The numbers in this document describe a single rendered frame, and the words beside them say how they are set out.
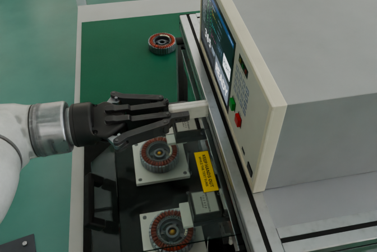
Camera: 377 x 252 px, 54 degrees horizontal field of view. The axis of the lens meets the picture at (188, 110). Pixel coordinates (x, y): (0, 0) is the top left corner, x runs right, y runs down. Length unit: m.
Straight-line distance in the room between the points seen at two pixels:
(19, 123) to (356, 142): 0.53
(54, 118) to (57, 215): 1.39
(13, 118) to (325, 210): 0.52
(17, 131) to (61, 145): 0.07
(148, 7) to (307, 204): 1.35
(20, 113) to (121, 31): 1.06
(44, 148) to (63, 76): 2.06
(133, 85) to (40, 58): 1.60
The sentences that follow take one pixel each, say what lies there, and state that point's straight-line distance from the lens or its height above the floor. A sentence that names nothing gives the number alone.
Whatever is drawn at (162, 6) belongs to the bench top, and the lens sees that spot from 1.81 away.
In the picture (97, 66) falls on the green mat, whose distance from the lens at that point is 1.48.
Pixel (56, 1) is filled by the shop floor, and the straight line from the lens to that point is 3.56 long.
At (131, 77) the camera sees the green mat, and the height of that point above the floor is 0.75.
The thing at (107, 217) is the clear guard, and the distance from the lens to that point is 0.71.
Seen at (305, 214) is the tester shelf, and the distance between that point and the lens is 0.65.
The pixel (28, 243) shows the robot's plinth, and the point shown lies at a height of 0.02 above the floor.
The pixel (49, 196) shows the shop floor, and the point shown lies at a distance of 2.06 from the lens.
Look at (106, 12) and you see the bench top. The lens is 1.81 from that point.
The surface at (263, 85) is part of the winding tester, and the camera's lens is 0.52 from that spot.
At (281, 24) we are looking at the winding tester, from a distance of 0.65.
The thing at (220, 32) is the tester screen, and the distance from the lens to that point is 0.72.
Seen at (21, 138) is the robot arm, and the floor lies 1.21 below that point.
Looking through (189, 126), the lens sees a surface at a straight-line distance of 0.99.
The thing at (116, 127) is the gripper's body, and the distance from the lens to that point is 0.63.
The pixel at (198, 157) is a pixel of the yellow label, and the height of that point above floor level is 1.07.
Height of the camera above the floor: 1.66
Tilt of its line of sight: 46 degrees down
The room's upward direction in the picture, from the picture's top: straight up
